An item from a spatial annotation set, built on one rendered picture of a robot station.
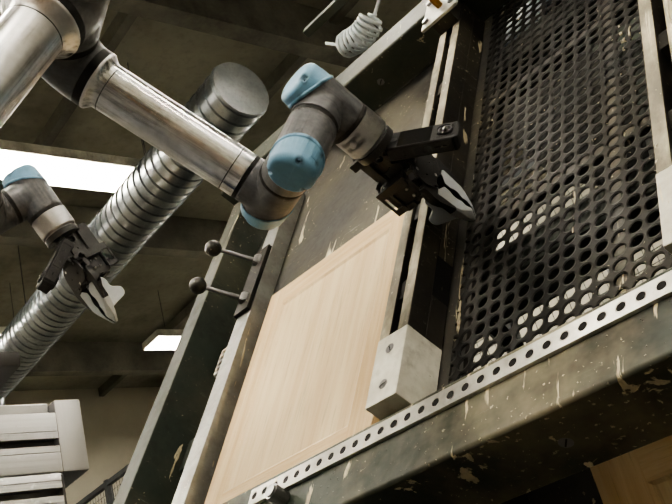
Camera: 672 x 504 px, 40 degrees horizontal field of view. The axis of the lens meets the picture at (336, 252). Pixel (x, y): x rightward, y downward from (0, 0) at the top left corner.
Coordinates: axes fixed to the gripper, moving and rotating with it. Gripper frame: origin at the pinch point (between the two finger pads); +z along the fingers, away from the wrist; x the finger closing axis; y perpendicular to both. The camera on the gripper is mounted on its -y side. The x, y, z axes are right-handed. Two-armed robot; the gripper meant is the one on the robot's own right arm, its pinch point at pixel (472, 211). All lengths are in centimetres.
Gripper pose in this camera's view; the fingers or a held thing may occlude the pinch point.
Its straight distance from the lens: 149.8
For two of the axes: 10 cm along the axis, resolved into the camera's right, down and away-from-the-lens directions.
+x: -1.8, 6.7, -7.2
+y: -6.4, 4.7, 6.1
